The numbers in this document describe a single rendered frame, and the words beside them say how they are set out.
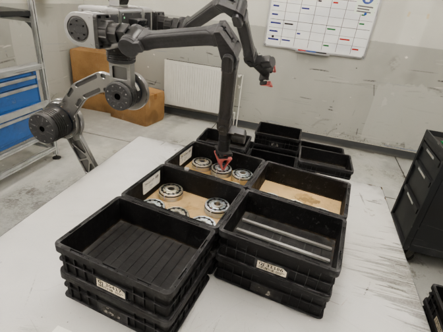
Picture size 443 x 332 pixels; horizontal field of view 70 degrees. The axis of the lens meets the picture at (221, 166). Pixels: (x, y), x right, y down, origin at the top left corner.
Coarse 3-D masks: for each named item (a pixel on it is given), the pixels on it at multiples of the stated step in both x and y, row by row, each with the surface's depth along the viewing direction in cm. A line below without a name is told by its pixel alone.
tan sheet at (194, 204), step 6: (156, 192) 139; (186, 192) 141; (150, 198) 135; (156, 198) 135; (186, 198) 137; (192, 198) 138; (198, 198) 138; (204, 198) 139; (168, 204) 132; (174, 204) 133; (180, 204) 133; (186, 204) 134; (192, 204) 134; (198, 204) 135; (192, 210) 130; (198, 210) 131; (192, 216) 127; (216, 222) 125
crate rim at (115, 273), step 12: (108, 204) 112; (144, 204) 114; (168, 216) 110; (204, 228) 106; (60, 240) 95; (204, 240) 101; (60, 252) 93; (72, 252) 91; (96, 264) 88; (108, 264) 88; (192, 264) 92; (120, 276) 86; (132, 276) 86; (180, 276) 88; (144, 288) 84; (156, 288) 83
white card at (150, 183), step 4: (152, 176) 134; (156, 176) 137; (148, 180) 132; (152, 180) 135; (156, 180) 138; (144, 184) 130; (148, 184) 133; (152, 184) 136; (156, 184) 139; (144, 188) 131; (148, 188) 134; (144, 192) 132
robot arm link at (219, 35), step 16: (144, 32) 116; (160, 32) 113; (176, 32) 110; (192, 32) 108; (208, 32) 105; (224, 32) 105; (128, 48) 118; (144, 48) 117; (160, 48) 117; (224, 48) 107; (240, 48) 112
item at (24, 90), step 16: (0, 80) 245; (16, 80) 258; (32, 80) 275; (0, 96) 247; (16, 96) 263; (32, 96) 278; (0, 112) 251; (32, 112) 281; (0, 128) 254; (16, 128) 269; (0, 144) 257
